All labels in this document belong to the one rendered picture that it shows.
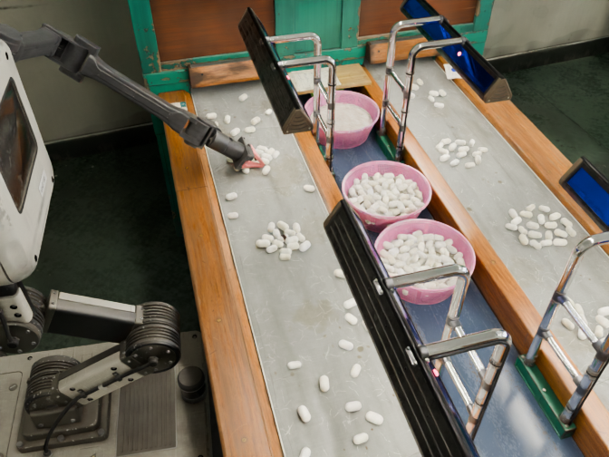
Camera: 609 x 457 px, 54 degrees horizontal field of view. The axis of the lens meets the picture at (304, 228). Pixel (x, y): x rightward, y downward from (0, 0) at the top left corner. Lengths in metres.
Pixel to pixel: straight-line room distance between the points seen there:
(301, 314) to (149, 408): 0.49
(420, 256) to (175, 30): 1.16
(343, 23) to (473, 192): 0.84
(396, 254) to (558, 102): 2.45
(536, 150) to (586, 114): 1.83
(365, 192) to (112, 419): 0.96
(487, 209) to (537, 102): 2.13
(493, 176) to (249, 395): 1.06
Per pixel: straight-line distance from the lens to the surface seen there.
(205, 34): 2.24
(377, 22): 2.40
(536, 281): 1.67
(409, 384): 0.99
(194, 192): 1.81
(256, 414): 1.31
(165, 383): 1.73
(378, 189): 1.84
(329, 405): 1.35
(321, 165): 1.88
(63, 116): 3.29
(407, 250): 1.67
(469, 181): 1.93
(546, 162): 2.04
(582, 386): 1.36
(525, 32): 4.10
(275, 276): 1.57
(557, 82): 4.15
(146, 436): 1.66
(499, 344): 1.03
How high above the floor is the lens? 1.91
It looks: 43 degrees down
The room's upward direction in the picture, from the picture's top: straight up
